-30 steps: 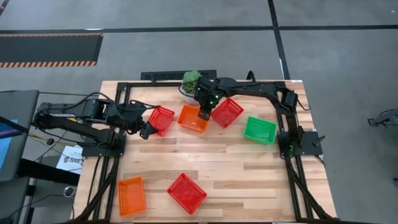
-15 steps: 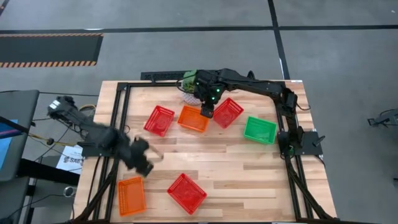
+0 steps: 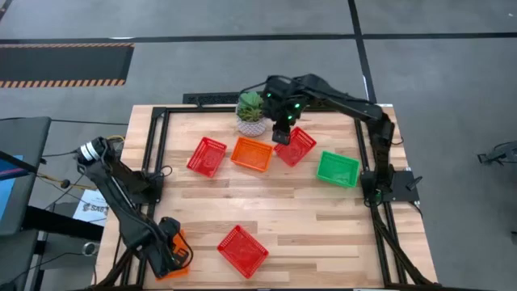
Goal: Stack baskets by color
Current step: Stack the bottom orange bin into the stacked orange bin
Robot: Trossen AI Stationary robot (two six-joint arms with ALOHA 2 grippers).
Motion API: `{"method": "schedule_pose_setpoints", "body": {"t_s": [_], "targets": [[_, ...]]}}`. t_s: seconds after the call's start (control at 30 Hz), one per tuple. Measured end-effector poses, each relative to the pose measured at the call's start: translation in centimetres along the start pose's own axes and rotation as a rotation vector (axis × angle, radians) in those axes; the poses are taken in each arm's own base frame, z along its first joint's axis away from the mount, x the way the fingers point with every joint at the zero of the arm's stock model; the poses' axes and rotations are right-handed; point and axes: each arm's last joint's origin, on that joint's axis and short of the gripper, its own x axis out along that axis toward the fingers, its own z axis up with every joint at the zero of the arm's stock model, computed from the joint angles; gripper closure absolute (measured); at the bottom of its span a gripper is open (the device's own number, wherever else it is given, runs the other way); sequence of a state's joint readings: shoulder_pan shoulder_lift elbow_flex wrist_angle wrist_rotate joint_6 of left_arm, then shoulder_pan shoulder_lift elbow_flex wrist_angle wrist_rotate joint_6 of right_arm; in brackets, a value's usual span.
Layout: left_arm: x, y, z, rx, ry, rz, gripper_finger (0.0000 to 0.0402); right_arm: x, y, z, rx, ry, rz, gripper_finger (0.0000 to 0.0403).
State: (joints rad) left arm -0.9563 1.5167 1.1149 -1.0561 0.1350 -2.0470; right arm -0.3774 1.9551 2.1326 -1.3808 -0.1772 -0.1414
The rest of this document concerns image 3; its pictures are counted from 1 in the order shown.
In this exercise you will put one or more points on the black aluminium table frame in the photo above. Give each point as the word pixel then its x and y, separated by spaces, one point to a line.
pixel 202 109

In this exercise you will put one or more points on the black stand on floor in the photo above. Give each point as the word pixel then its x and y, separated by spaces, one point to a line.
pixel 501 153

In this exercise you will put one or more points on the green succulent plant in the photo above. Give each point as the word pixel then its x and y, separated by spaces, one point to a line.
pixel 250 107

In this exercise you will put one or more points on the blue sheet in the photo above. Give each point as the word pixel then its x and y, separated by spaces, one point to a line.
pixel 5 190

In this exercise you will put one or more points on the silver tape roll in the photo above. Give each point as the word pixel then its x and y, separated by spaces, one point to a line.
pixel 91 248

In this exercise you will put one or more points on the white printed paper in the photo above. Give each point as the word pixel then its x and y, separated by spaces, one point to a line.
pixel 93 208

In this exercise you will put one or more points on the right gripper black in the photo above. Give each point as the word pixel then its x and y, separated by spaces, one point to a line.
pixel 284 121

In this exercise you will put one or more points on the white patterned plant pot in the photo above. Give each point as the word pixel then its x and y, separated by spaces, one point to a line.
pixel 251 128

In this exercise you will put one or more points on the black perforated floor strip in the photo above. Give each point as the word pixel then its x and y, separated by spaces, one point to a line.
pixel 210 98

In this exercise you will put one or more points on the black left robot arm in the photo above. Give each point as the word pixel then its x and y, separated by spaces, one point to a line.
pixel 121 194

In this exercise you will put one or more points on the red plastic mesh basket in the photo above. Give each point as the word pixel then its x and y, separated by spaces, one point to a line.
pixel 242 251
pixel 301 150
pixel 206 157

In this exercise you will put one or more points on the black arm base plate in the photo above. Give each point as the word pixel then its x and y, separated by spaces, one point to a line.
pixel 155 190
pixel 404 190

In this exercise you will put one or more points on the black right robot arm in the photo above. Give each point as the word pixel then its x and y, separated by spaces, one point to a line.
pixel 343 106

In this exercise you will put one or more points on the black mat with orange stripes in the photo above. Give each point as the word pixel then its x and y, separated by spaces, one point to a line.
pixel 64 64

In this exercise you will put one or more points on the grey cart top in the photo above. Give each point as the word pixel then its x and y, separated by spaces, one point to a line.
pixel 20 161

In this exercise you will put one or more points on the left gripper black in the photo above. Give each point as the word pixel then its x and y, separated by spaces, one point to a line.
pixel 169 228

